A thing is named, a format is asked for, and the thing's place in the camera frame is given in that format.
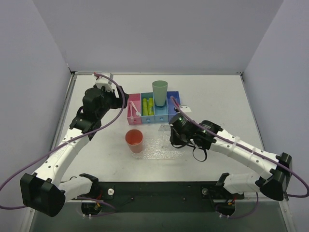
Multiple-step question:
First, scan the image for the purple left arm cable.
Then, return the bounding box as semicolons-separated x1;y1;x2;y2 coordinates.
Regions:
0;72;130;210

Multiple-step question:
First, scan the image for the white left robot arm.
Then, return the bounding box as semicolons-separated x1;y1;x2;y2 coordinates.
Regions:
20;86;128;217

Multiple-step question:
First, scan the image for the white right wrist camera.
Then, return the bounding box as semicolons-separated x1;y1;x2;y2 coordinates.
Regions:
179;105;192;113

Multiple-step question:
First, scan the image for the large green toothpaste tube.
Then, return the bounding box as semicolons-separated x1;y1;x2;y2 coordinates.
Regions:
148;98;154;116

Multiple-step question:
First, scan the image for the small green toothpaste tube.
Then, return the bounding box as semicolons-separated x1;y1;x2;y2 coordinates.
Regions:
142;98;148;116

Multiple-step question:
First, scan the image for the pink toothbrush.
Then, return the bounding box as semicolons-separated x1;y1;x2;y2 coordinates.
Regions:
129;102;134;122

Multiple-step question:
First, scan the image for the orange plastic cup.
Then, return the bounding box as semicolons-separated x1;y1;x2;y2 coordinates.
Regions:
125;129;143;154

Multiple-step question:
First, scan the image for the green plastic cup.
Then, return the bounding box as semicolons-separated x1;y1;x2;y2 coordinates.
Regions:
152;80;168;107

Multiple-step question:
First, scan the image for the teal drawer bin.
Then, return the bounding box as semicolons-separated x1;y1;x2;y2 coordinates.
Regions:
141;92;155;124

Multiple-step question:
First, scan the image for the light blue drawer bin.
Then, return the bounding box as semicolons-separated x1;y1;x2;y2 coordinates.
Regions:
154;100;169;123

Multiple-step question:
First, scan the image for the aluminium table frame rail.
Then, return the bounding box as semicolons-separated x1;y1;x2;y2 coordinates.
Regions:
33;71;289;203

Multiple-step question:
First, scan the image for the clear textured tray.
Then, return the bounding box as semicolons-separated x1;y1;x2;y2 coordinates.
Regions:
130;138;185;160

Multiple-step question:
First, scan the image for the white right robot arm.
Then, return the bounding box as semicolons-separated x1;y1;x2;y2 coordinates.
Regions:
169;113;292;201

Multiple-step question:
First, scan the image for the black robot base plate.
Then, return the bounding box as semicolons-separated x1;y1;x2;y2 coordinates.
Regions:
81;181;244;215

